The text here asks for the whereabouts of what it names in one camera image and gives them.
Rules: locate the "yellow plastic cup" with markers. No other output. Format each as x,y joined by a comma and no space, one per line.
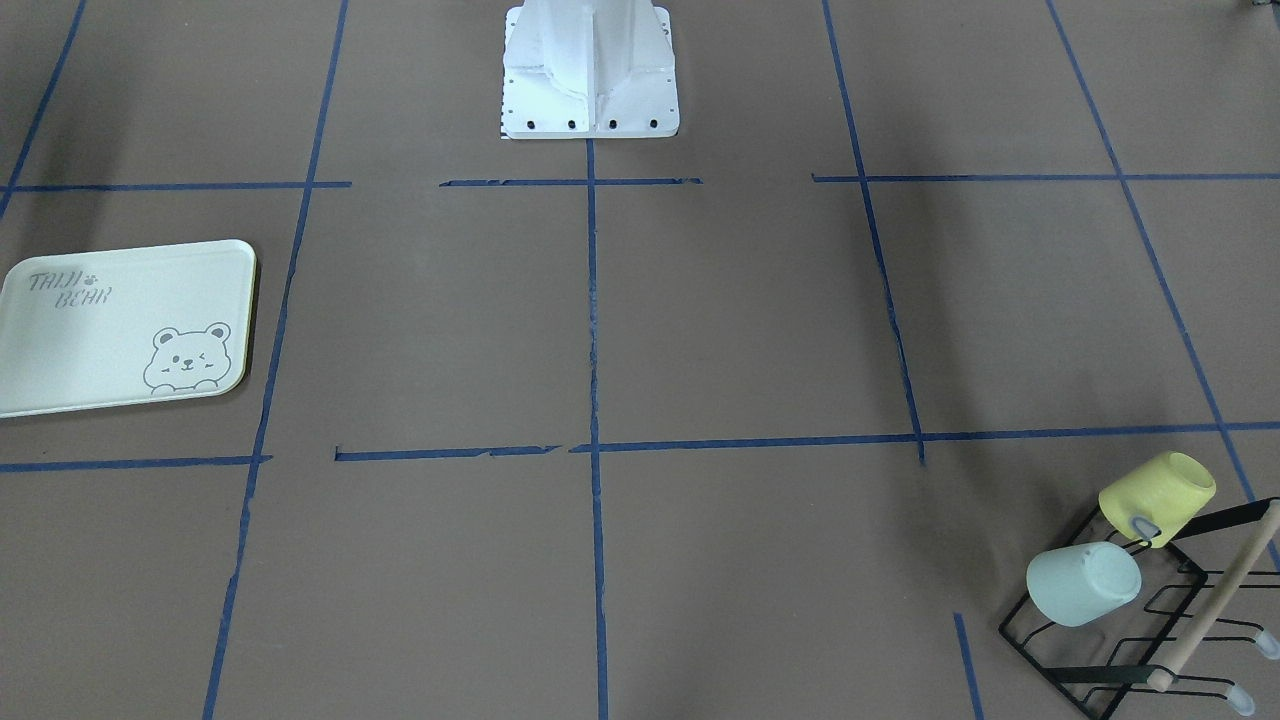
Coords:
1150,504

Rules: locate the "black wire cup rack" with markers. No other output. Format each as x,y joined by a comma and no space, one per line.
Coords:
1147,646

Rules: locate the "cream bear print tray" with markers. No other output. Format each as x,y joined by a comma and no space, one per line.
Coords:
124,327

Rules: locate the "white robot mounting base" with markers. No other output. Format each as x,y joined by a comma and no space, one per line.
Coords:
589,69

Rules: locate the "pale green plastic cup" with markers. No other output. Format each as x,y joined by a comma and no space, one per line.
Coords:
1075,585

